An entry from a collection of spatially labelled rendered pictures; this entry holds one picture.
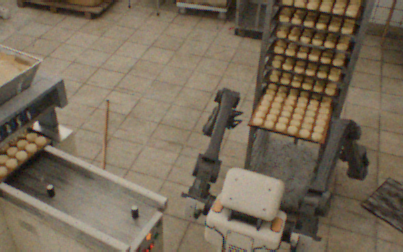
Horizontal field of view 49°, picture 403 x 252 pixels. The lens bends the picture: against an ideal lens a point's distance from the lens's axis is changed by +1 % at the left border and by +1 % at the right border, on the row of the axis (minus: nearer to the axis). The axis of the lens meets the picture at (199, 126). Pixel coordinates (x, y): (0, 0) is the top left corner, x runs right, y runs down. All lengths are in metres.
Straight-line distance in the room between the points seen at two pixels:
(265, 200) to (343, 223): 1.71
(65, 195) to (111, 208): 0.23
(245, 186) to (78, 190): 0.89
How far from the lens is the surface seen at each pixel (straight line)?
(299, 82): 2.52
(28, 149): 2.32
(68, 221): 1.98
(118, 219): 2.03
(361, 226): 3.29
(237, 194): 1.61
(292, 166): 3.32
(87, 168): 2.18
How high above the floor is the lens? 2.41
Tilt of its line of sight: 40 degrees down
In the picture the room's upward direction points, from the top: 2 degrees clockwise
